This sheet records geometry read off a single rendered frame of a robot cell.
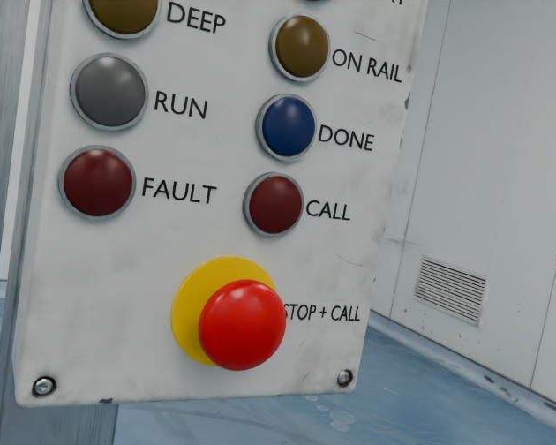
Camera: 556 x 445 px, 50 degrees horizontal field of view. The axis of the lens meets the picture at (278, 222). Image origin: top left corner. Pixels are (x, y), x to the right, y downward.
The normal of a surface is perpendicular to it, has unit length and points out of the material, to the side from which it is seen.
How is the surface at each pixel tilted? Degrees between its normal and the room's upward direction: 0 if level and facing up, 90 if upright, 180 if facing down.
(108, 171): 87
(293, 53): 92
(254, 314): 85
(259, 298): 65
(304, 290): 90
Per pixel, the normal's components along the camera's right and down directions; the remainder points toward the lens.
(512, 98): -0.87, -0.09
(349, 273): 0.45, 0.17
